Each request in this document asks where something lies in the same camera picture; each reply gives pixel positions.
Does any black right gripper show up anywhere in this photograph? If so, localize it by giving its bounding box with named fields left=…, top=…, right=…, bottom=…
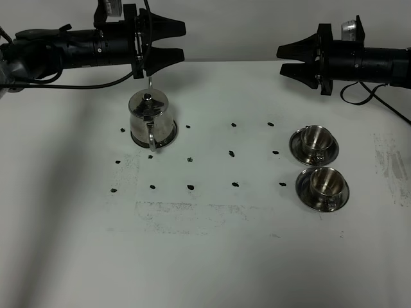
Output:
left=276, top=23, right=364, bottom=95

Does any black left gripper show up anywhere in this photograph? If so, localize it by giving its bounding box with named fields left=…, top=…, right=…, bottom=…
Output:
left=94, top=4, right=186, bottom=79

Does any stainless steel teapot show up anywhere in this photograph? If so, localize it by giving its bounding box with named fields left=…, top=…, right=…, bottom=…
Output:
left=128, top=77, right=174, bottom=152

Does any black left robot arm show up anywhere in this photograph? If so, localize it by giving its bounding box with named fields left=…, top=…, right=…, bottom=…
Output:
left=1, top=1, right=186, bottom=95

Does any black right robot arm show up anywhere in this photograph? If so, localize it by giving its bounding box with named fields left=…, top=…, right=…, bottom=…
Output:
left=276, top=16, right=410, bottom=96

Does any far stainless steel teacup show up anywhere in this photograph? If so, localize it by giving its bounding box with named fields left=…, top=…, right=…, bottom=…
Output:
left=300, top=125, right=334, bottom=166

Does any stainless steel teacup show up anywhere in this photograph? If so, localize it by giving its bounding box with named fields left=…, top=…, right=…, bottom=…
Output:
left=310, top=167, right=345, bottom=212
left=300, top=125, right=334, bottom=166

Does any far stainless steel saucer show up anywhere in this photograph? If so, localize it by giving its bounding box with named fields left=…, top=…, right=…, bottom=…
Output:
left=289, top=127, right=339, bottom=167

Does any stainless steel saucer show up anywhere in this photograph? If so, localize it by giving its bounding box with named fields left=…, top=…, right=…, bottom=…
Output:
left=295, top=167, right=350, bottom=212
left=289, top=127, right=339, bottom=167

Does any steel teapot coaster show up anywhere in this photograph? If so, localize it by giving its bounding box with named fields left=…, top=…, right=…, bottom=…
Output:
left=130, top=121, right=178, bottom=149

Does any near stainless steel teacup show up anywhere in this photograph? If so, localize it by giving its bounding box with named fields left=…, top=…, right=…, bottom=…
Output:
left=310, top=167, right=345, bottom=212

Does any near stainless steel saucer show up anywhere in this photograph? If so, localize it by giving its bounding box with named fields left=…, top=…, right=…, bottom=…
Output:
left=295, top=167, right=350, bottom=212

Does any black left camera cable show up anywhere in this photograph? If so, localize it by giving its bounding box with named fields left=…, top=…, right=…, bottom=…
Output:
left=0, top=0, right=152, bottom=91

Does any black camera cable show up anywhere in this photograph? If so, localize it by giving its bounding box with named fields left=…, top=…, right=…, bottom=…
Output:
left=340, top=81, right=411, bottom=125
left=0, top=0, right=152, bottom=91

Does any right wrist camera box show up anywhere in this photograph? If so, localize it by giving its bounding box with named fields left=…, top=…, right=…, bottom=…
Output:
left=341, top=15, right=365, bottom=42

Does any black right camera cable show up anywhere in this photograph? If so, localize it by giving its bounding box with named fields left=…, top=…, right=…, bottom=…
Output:
left=340, top=81, right=411, bottom=125

